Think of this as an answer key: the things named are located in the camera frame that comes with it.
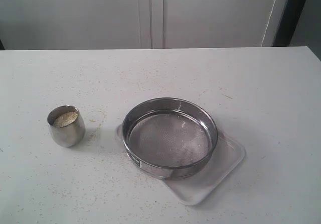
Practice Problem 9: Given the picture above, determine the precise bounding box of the grain mixture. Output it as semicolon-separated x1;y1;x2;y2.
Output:
53;111;78;128

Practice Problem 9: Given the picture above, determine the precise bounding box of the stainless steel cup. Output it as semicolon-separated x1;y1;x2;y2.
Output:
47;105;86;148

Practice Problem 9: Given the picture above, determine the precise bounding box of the round steel mesh sieve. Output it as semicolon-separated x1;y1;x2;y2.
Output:
119;97;218;180

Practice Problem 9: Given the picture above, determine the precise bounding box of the white plastic tray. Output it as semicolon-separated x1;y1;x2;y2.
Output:
129;132;246;206

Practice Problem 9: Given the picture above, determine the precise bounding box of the white cabinet with doors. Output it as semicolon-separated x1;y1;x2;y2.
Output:
1;0;287;50

